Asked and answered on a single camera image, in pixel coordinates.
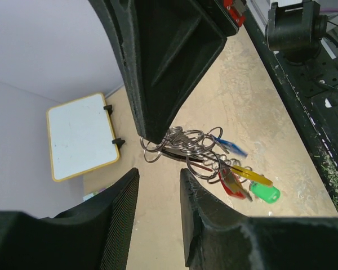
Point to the treehouse paperback book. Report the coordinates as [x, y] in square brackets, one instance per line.
[91, 195]

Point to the blue key tag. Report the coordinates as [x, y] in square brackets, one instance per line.
[229, 147]

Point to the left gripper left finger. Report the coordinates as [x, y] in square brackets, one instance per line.
[95, 234]

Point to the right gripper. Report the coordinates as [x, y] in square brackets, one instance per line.
[163, 49]

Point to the black base frame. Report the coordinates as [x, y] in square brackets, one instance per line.
[314, 111]

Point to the red key tag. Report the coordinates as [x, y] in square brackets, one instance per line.
[231, 185]

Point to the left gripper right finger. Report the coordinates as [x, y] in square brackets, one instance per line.
[215, 236]

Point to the yellow key tag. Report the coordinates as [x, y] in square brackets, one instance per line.
[251, 175]

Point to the large keyring with small rings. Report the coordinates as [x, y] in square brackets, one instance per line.
[193, 142]

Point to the small whiteboard on stand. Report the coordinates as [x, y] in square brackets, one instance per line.
[80, 136]

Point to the green key tag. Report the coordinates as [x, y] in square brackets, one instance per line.
[269, 194]

